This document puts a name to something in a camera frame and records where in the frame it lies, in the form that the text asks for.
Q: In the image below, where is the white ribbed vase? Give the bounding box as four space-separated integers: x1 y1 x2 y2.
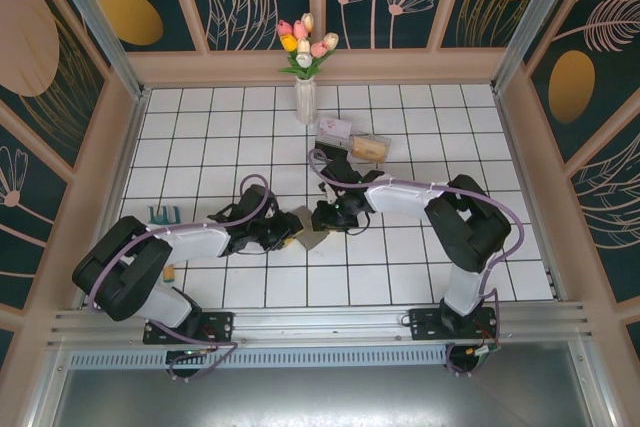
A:
294 77 318 126

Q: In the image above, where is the green circuit board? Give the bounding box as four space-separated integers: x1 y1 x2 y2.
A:
469 344 501 363

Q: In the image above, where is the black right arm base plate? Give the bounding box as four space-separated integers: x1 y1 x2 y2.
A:
408 307 501 343

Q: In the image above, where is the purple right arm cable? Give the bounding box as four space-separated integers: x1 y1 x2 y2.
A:
308 146 526 378

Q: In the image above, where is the white floral print card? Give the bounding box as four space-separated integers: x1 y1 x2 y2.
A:
317 116 354 143

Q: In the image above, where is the aluminium front rail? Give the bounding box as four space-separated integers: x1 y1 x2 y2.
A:
47 300 599 351

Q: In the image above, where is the grey metal panel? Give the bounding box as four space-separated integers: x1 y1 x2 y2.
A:
49 366 601 427

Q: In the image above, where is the small teal rack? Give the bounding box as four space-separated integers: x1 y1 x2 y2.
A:
147 205 181 226

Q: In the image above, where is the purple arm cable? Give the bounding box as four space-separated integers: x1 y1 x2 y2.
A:
87 173 279 383
308 146 526 378

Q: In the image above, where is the perforated metal cable tray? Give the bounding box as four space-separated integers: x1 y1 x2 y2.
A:
67 349 451 369

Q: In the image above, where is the aluminium corner post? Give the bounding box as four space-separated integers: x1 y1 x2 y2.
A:
492 0 571 93
39 0 151 101

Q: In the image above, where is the clear acrylic card stand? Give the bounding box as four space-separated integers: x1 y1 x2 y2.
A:
314 116 392 166

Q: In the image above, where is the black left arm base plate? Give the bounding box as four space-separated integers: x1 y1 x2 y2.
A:
143 310 236 347

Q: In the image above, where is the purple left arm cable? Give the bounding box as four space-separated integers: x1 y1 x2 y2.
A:
87 173 279 383

